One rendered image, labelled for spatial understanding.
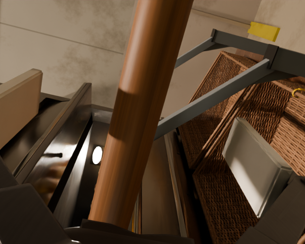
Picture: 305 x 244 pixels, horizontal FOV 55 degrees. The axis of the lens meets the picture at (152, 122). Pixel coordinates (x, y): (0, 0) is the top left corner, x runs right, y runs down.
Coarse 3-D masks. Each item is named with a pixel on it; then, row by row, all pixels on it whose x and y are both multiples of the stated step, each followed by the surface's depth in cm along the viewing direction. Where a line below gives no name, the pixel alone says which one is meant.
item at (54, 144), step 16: (80, 96) 140; (80, 112) 139; (64, 128) 109; (80, 128) 142; (48, 144) 91; (64, 144) 111; (32, 160) 81; (48, 160) 91; (64, 160) 113; (32, 176) 78; (48, 176) 93; (48, 192) 94
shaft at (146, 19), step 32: (160, 0) 15; (192, 0) 16; (160, 32) 16; (128, 64) 17; (160, 64) 16; (128, 96) 17; (160, 96) 17; (128, 128) 18; (128, 160) 18; (96, 192) 20; (128, 192) 19; (128, 224) 21
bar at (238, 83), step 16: (224, 32) 98; (192, 48) 102; (208, 48) 102; (240, 48) 100; (256, 48) 100; (272, 48) 55; (176, 64) 102; (256, 64) 56; (272, 64) 54; (288, 64) 54; (304, 64) 54; (240, 80) 56; (256, 80) 56; (272, 80) 57; (208, 96) 57; (224, 96) 57; (176, 112) 59; (192, 112) 58; (160, 128) 59
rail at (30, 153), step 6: (84, 84) 162; (78, 90) 150; (72, 102) 132; (66, 108) 123; (60, 114) 116; (54, 120) 110; (54, 126) 105; (48, 132) 99; (42, 138) 94; (36, 144) 90; (30, 150) 86; (36, 150) 87; (30, 156) 83; (24, 162) 80; (18, 168) 76; (18, 174) 74
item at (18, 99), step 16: (16, 80) 15; (32, 80) 17; (0, 96) 13; (16, 96) 15; (32, 96) 17; (0, 112) 13; (16, 112) 15; (32, 112) 18; (0, 128) 14; (16, 128) 16; (0, 144) 14
